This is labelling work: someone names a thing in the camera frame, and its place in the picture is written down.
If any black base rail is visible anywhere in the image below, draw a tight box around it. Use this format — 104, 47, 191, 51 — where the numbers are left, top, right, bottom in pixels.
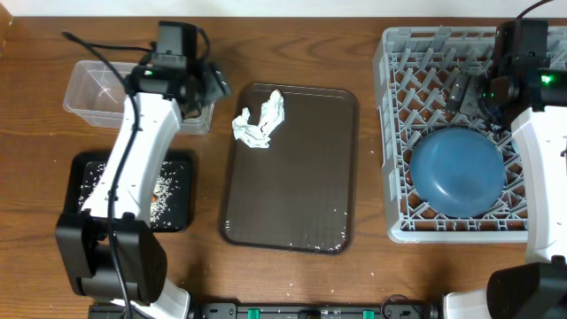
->
88, 301, 444, 319

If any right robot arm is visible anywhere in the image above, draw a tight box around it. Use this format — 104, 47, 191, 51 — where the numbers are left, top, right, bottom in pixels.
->
439, 17, 566, 319

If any black plastic tray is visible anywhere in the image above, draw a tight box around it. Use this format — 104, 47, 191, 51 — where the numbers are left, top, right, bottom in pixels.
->
63, 151, 193, 233

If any white rice pile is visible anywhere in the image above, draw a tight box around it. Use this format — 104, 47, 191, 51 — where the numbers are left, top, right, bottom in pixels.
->
77, 160, 192, 232

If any dark brown serving tray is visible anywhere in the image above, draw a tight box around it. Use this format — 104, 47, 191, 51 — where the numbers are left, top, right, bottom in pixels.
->
219, 83, 359, 255

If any grey dishwasher rack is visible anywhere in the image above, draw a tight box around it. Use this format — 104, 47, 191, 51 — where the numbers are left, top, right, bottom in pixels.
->
373, 26, 566, 244

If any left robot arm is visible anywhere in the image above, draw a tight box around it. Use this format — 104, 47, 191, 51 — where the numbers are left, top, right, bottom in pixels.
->
55, 20, 231, 318

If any dark blue plate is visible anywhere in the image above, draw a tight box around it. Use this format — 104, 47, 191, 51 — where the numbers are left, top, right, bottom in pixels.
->
409, 128, 505, 218

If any white wrapper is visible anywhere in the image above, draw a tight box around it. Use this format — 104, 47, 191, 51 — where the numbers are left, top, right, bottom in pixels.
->
232, 89, 285, 149

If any clear plastic bin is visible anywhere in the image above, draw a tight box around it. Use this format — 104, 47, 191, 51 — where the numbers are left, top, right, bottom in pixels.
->
63, 60, 214, 135

